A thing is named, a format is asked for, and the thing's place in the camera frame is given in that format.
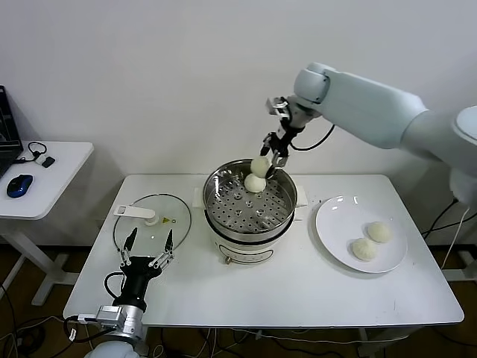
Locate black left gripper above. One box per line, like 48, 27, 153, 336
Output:
118, 227, 175, 307

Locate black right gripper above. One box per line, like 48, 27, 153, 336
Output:
259, 126, 303, 178

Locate white steamed baozi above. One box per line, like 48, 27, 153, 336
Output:
348, 237, 378, 263
250, 156, 271, 177
367, 221, 394, 244
244, 173, 268, 194

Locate stainless steel steamer basket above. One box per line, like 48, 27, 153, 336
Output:
192, 159, 309, 242

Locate white electric pot base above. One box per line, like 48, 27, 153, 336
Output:
204, 207, 305, 266

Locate white round plate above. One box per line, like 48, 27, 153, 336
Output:
315, 196, 408, 274

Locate white side table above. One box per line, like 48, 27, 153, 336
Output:
0, 140, 95, 307

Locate blue computer mouse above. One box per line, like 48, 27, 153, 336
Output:
6, 174, 34, 198

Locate black laptop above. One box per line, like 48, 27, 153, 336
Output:
0, 84, 25, 180

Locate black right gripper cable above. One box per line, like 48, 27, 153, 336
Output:
290, 122, 336, 152

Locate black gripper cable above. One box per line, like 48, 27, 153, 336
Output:
290, 122, 336, 152
103, 271, 126, 299

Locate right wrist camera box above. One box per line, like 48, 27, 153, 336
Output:
265, 95, 291, 117

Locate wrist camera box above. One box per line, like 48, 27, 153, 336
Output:
265, 95, 291, 117
65, 304, 124, 331

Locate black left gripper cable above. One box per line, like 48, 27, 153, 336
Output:
103, 271, 126, 299

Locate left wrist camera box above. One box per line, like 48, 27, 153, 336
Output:
65, 304, 124, 331

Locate thin black looped cable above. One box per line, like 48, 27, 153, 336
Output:
14, 141, 49, 165

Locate black floor cable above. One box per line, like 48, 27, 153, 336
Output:
420, 196, 465, 239

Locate white floor cable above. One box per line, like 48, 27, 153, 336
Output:
441, 204, 473, 269

